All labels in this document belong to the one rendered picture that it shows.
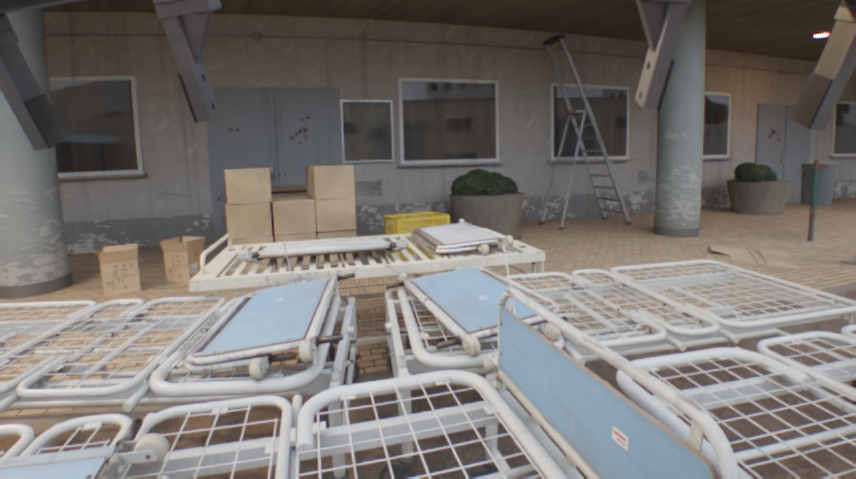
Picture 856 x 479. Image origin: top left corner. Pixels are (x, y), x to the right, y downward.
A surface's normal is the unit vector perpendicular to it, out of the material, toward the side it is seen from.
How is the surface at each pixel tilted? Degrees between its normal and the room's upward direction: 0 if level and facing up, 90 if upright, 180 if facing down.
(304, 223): 90
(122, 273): 90
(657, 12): 113
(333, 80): 90
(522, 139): 90
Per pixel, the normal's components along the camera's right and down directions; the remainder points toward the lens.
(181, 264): -0.23, 0.12
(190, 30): 0.18, 0.50
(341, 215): 0.37, 0.11
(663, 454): -0.97, 0.06
